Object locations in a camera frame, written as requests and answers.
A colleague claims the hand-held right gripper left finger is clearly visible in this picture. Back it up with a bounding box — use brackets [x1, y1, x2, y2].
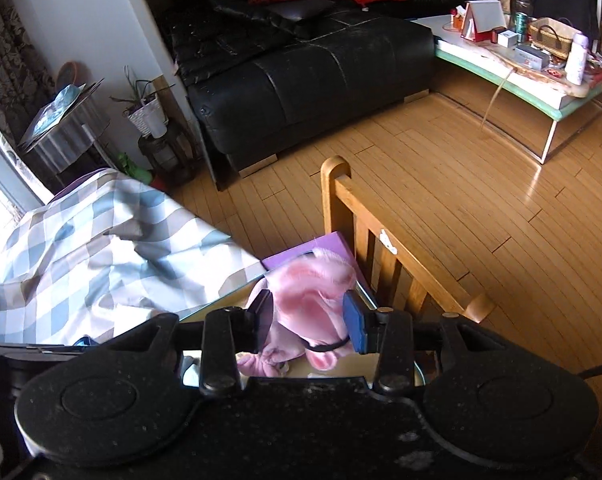
[98, 289, 275, 397]

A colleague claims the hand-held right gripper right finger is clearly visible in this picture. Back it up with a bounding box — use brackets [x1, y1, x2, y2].
[342, 290, 519, 395]

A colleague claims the teal tin tray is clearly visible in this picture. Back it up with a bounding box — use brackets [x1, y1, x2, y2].
[178, 275, 427, 388]

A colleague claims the pink pig plush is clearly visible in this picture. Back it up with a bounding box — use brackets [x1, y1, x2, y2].
[236, 246, 359, 376]

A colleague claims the purple mat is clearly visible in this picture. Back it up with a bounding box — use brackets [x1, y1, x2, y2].
[261, 231, 359, 286]

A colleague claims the checked blue grey blanket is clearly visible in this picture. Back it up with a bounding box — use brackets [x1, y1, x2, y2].
[0, 169, 268, 348]

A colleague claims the black plant stand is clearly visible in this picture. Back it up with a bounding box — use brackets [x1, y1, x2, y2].
[138, 122, 202, 186]

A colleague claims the potted plant white pot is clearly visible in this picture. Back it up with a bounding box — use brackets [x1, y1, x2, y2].
[110, 65, 174, 138]

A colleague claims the black leather sofa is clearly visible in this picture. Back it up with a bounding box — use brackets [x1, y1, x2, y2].
[163, 0, 502, 192]

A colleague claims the round metal side table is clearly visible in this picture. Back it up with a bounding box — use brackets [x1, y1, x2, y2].
[16, 77, 114, 181]

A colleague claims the stack of magazines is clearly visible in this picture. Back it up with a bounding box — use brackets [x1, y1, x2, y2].
[18, 77, 106, 153]

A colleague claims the black cushion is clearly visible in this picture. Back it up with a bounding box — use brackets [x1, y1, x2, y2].
[268, 0, 338, 23]

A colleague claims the grey white box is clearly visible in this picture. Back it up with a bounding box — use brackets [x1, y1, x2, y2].
[512, 42, 552, 71]

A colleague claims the house-shaped white red box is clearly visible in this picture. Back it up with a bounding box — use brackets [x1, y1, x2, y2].
[460, 0, 508, 41]

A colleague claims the white bottle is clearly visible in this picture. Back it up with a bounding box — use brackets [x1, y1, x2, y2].
[564, 32, 590, 86]

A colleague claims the wicker basket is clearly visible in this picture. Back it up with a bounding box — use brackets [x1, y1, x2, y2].
[528, 17, 576, 60]

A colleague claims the patterned curtain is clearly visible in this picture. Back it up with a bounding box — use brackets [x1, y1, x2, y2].
[0, 0, 57, 196]

